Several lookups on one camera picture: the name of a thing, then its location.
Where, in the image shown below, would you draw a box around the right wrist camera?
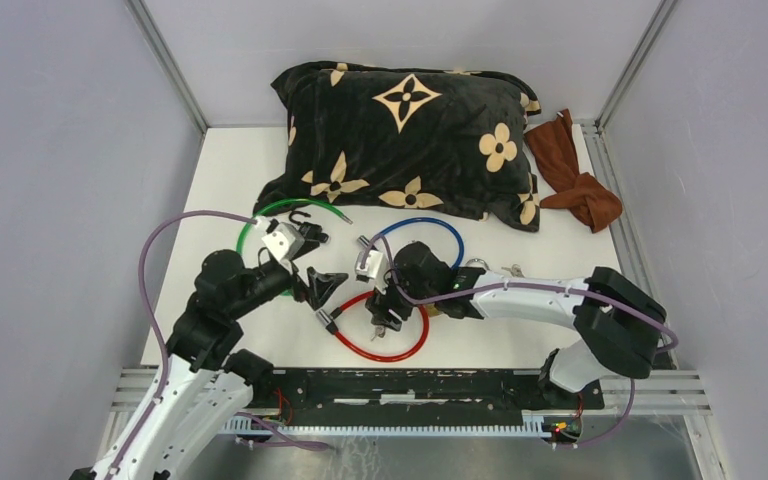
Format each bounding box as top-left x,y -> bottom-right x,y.
355,249 -> 387,284

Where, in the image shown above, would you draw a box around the black floral pillow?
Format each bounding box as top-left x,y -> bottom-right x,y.
257,61 -> 541,232

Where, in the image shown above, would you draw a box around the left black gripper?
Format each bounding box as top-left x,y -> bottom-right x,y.
229,238 -> 348,317

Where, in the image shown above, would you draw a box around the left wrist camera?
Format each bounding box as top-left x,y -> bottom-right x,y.
261,220 -> 305,263

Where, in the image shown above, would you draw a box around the large brass padlock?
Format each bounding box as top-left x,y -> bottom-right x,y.
465,258 -> 490,271

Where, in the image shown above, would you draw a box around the black padlock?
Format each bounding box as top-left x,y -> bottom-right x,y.
288,208 -> 313,228

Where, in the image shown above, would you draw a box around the blue cable lock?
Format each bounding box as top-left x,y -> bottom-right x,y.
356,217 -> 466,272

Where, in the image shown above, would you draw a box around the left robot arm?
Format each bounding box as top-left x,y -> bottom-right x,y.
71,218 -> 348,479

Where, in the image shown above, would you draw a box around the green cable lock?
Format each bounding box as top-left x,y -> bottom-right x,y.
236,197 -> 353,297

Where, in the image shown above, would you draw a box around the red cable lock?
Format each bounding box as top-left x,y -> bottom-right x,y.
316,291 -> 432,364

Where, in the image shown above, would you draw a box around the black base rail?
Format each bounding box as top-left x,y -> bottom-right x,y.
249,368 -> 605,427

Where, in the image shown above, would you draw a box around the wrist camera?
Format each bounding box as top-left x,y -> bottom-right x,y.
355,249 -> 387,284
261,220 -> 305,263

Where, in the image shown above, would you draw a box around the brown cloth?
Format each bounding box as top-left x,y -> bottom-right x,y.
525,109 -> 624,233

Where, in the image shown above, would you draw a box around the large padlock keys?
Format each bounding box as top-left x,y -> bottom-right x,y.
502,264 -> 524,278

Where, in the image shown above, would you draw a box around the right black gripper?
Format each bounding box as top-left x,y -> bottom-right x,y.
365,264 -> 437,332

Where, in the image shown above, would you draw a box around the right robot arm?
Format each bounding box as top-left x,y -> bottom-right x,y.
355,242 -> 668,408

